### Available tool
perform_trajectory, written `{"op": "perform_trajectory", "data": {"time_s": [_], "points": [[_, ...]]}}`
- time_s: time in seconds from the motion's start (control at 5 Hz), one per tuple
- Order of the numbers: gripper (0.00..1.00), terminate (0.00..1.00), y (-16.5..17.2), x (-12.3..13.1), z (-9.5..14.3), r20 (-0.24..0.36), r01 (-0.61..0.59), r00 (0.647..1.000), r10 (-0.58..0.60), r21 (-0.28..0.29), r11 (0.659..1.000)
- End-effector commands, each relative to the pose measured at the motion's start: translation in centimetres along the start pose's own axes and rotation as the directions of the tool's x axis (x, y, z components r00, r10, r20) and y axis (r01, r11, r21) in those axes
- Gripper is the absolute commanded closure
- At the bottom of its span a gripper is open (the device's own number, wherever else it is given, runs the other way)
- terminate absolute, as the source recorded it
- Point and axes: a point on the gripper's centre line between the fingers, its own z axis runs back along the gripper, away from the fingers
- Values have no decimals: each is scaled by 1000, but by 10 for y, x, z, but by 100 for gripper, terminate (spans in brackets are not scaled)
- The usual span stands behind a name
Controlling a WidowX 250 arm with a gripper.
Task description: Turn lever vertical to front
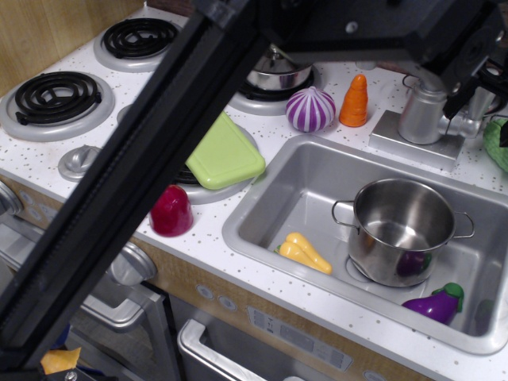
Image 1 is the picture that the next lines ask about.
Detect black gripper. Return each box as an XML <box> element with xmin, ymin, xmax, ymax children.
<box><xmin>420</xmin><ymin>1</ymin><xmax>505</xmax><ymax>119</ymax></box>

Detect silver toy faucet lever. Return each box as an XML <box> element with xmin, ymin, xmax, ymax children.
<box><xmin>468</xmin><ymin>87</ymin><xmax>495</xmax><ymax>121</ymax></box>

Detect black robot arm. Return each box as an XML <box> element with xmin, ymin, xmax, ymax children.
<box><xmin>1</xmin><ymin>1</ymin><xmax>506</xmax><ymax>380</ymax></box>

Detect green cloth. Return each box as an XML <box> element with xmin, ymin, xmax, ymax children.
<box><xmin>483</xmin><ymin>118</ymin><xmax>507</xmax><ymax>172</ymax></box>

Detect silver toy faucet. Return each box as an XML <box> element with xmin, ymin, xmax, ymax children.
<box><xmin>369</xmin><ymin>80</ymin><xmax>483</xmax><ymax>171</ymax></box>

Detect orange toy carrot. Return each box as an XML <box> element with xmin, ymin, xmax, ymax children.
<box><xmin>339</xmin><ymin>74</ymin><xmax>368</xmax><ymax>127</ymax></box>

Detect stainless steel pot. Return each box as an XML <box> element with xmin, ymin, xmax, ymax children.
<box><xmin>331</xmin><ymin>178</ymin><xmax>475</xmax><ymax>287</ymax></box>

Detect purple striped toy onion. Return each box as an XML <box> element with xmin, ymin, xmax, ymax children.
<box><xmin>286</xmin><ymin>87</ymin><xmax>336</xmax><ymax>133</ymax></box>

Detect small steel pot on stove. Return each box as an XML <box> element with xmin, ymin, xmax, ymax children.
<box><xmin>246</xmin><ymin>44</ymin><xmax>312</xmax><ymax>91</ymax></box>

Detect purple toy eggplant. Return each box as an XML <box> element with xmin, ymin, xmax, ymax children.
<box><xmin>402</xmin><ymin>283</ymin><xmax>464</xmax><ymax>325</ymax></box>

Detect grey toy sink basin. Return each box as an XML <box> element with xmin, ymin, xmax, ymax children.
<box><xmin>222</xmin><ymin>136</ymin><xmax>507</xmax><ymax>355</ymax></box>

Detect yellow toy bananas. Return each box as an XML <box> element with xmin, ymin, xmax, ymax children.
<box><xmin>275</xmin><ymin>232</ymin><xmax>333</xmax><ymax>275</ymax></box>

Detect green plastic cutting board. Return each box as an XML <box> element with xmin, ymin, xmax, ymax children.
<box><xmin>186</xmin><ymin>113</ymin><xmax>265</xmax><ymax>191</ymax></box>

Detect back left black burner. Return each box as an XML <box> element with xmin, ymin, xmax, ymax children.
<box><xmin>93</xmin><ymin>17</ymin><xmax>182</xmax><ymax>73</ymax></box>

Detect black burner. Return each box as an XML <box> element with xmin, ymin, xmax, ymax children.
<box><xmin>93</xmin><ymin>17</ymin><xmax>182</xmax><ymax>73</ymax></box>
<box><xmin>1</xmin><ymin>71</ymin><xmax>115</xmax><ymax>142</ymax></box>

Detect round silver front knob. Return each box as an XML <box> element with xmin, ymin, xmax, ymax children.
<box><xmin>106</xmin><ymin>242</ymin><xmax>157</xmax><ymax>287</ymax></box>

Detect silver stove knob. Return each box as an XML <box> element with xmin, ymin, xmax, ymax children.
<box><xmin>58</xmin><ymin>144</ymin><xmax>101</xmax><ymax>183</ymax></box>

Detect front left black burner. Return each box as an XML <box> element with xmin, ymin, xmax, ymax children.
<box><xmin>1</xmin><ymin>71</ymin><xmax>115</xmax><ymax>142</ymax></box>

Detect left edge silver knob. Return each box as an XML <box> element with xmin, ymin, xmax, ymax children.
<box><xmin>0</xmin><ymin>182</ymin><xmax>23</xmax><ymax>215</ymax></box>

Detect yellow tape piece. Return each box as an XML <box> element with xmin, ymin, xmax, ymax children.
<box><xmin>40</xmin><ymin>347</ymin><xmax>81</xmax><ymax>375</ymax></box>

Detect silver dishwasher door handle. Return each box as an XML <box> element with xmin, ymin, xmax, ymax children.
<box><xmin>177</xmin><ymin>319</ymin><xmax>264</xmax><ymax>380</ymax></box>

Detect silver oven door handle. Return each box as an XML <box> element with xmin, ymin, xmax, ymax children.
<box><xmin>80</xmin><ymin>295</ymin><xmax>144</xmax><ymax>333</ymax></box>

